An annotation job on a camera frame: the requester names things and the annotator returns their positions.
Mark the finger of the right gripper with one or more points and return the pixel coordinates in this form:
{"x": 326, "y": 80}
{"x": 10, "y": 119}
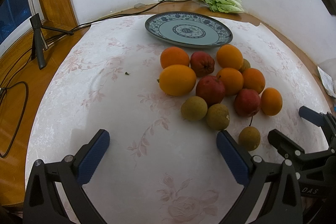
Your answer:
{"x": 325, "y": 121}
{"x": 290, "y": 150}

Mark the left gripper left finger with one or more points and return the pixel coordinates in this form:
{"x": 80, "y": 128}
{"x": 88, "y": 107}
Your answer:
{"x": 42, "y": 202}

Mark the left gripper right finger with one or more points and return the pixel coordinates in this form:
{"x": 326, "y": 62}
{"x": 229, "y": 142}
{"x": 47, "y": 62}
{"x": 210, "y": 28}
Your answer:
{"x": 279, "y": 182}

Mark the brown pear front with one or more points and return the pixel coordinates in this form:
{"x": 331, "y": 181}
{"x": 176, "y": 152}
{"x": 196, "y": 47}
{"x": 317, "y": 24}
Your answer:
{"x": 249, "y": 138}

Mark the brown pear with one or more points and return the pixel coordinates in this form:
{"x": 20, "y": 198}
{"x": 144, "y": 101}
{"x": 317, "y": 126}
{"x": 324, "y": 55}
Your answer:
{"x": 194, "y": 108}
{"x": 218, "y": 117}
{"x": 249, "y": 138}

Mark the red apple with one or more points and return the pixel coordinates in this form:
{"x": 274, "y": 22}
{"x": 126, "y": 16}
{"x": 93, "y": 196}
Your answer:
{"x": 202, "y": 63}
{"x": 247, "y": 103}
{"x": 211, "y": 89}

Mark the brown pear hidden back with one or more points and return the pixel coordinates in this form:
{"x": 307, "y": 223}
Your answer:
{"x": 245, "y": 65}

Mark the red apple back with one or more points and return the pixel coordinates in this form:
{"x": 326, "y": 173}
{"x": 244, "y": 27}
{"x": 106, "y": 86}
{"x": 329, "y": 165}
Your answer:
{"x": 202, "y": 63}

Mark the large orange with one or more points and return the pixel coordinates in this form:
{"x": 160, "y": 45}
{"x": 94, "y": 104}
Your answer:
{"x": 177, "y": 80}

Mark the white paper packet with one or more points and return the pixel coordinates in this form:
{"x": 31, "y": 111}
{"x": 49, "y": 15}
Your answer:
{"x": 327, "y": 82}

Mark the pink floral tablecloth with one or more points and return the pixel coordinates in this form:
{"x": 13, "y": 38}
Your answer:
{"x": 159, "y": 167}

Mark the blue white porcelain plate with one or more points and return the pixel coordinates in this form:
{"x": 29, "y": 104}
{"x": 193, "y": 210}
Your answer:
{"x": 188, "y": 29}

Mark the bagged green lettuce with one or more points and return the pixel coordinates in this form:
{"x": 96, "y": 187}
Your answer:
{"x": 225, "y": 6}

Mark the black phone tripod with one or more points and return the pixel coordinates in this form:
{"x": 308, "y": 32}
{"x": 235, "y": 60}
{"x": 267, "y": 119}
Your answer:
{"x": 39, "y": 43}

